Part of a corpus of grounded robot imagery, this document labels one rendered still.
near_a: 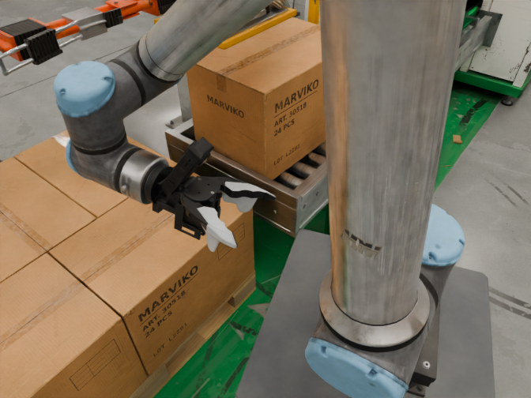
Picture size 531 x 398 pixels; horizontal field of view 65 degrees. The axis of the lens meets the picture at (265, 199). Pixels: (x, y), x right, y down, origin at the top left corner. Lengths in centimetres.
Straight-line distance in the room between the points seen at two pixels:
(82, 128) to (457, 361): 87
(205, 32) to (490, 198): 226
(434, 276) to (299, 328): 39
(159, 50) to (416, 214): 46
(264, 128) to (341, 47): 113
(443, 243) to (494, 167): 225
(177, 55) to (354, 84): 39
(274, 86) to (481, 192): 164
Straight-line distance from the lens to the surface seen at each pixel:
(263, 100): 140
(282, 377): 94
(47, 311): 141
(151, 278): 137
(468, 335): 109
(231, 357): 180
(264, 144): 149
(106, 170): 76
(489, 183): 280
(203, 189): 70
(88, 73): 72
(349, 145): 38
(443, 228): 74
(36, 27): 102
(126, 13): 112
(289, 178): 165
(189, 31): 64
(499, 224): 255
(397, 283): 51
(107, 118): 71
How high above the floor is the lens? 161
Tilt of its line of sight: 43 degrees down
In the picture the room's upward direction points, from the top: straight up
